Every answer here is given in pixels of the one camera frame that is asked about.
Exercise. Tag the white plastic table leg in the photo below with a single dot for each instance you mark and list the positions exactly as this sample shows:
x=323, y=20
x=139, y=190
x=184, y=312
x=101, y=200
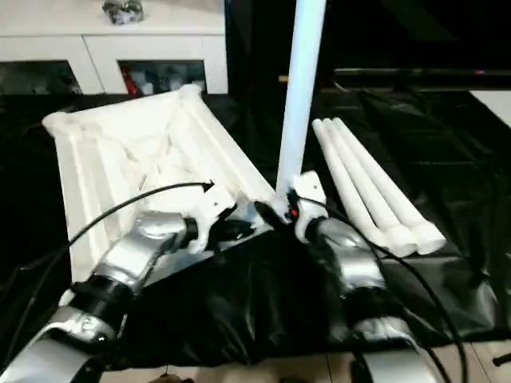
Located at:
x=387, y=183
x=299, y=104
x=351, y=187
x=369, y=183

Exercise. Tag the small red bottle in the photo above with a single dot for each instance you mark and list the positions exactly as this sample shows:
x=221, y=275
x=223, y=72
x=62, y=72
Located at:
x=126, y=81

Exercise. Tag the white cabinet with glass doors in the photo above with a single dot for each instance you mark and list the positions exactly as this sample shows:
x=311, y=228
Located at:
x=104, y=40

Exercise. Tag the white plastic table top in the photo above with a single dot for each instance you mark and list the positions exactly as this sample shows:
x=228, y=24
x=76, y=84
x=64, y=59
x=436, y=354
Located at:
x=136, y=159

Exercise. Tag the glossy black mat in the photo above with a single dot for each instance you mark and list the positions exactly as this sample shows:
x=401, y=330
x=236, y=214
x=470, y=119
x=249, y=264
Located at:
x=447, y=159

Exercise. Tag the grey metal clutter object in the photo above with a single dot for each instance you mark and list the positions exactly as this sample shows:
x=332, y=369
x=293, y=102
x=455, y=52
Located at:
x=122, y=10

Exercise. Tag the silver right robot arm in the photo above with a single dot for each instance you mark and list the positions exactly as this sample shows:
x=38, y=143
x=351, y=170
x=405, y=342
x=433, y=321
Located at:
x=359, y=271

